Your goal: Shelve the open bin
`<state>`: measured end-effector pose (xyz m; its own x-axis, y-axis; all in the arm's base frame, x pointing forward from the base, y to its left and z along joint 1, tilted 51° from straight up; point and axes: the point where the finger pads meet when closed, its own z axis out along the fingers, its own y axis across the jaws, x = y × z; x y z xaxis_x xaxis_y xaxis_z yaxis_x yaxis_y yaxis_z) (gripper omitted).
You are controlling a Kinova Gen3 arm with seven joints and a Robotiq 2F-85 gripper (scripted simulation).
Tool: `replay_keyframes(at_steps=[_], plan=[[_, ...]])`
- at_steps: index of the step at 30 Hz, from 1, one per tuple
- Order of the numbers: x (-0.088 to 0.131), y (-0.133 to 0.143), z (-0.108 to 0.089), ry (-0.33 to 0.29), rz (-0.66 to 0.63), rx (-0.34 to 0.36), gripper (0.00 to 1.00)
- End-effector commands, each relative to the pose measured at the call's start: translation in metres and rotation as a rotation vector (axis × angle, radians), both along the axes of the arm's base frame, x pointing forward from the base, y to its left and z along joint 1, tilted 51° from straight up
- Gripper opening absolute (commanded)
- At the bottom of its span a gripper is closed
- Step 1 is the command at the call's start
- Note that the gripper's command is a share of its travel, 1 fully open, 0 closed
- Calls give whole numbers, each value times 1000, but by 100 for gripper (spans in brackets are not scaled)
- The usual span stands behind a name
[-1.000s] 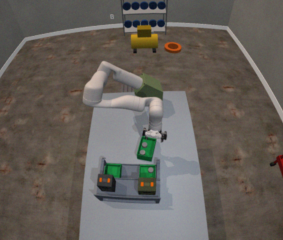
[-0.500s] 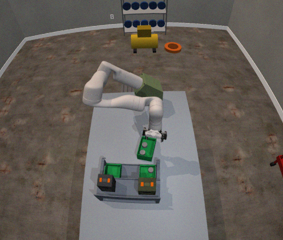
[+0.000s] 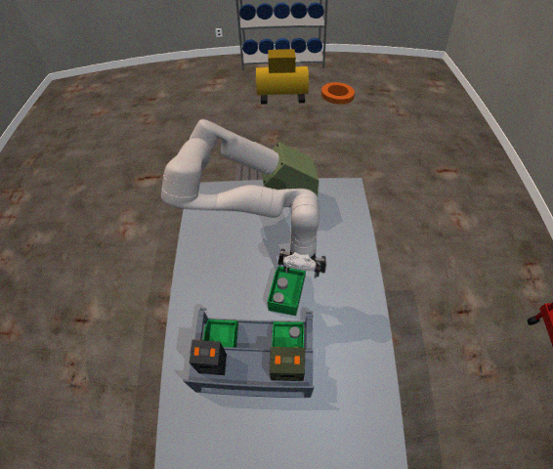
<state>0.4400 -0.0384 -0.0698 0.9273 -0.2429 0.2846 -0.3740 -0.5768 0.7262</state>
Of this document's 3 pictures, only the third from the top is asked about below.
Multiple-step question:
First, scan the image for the green bin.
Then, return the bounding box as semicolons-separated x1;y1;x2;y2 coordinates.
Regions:
203;320;238;348
272;321;304;348
268;266;306;316

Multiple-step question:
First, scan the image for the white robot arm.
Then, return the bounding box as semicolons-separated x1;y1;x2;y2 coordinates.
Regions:
161;119;319;271

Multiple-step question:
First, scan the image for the olive green case with orange latches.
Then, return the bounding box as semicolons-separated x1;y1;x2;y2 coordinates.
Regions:
270;347;305;381

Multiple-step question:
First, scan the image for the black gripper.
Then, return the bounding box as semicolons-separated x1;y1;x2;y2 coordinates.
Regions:
278;249;326;278

